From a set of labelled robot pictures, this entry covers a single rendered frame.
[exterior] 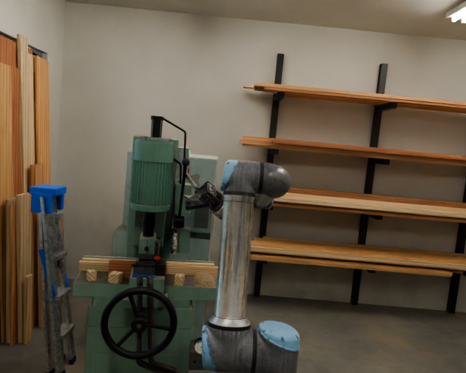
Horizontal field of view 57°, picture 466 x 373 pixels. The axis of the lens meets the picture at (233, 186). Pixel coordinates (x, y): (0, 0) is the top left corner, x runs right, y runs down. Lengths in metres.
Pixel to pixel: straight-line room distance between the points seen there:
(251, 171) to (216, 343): 0.60
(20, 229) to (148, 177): 1.55
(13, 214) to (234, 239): 2.03
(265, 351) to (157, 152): 0.91
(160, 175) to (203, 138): 2.40
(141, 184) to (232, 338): 0.77
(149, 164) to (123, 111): 2.53
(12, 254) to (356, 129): 3.18
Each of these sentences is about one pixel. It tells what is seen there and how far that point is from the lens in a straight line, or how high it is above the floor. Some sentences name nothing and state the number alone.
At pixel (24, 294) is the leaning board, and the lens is 3.41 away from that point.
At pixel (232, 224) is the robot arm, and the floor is 1.25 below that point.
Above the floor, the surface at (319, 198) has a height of 1.10.
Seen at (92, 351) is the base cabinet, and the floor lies 0.60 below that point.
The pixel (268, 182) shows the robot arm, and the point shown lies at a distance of 1.51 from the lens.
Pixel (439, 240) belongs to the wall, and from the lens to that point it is 4.84.
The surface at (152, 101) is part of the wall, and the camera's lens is 4.32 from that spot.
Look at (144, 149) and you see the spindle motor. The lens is 1.87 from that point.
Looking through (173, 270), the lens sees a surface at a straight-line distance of 2.03.
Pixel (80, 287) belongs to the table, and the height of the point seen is 0.88.
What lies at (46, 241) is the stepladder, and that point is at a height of 0.85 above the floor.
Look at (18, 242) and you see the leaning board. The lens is 3.28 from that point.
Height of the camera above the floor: 1.54
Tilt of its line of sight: 6 degrees down
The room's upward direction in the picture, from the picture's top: 5 degrees clockwise
